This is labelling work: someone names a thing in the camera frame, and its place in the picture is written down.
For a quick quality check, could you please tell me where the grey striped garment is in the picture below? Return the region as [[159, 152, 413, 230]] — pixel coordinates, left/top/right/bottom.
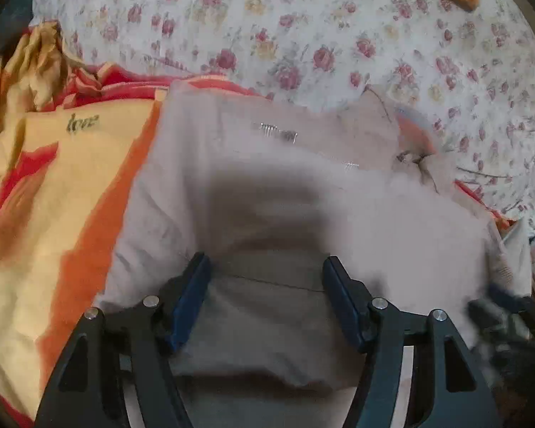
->
[[0, 0, 32, 55]]

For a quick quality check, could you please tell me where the beige zip jacket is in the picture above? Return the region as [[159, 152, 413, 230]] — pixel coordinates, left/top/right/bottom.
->
[[95, 85, 531, 427]]

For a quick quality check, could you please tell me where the floral quilt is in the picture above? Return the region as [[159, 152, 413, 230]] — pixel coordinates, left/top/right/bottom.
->
[[32, 0, 535, 234]]

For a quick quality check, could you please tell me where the orange red yellow blanket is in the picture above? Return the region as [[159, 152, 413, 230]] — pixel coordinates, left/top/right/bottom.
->
[[0, 21, 269, 428]]

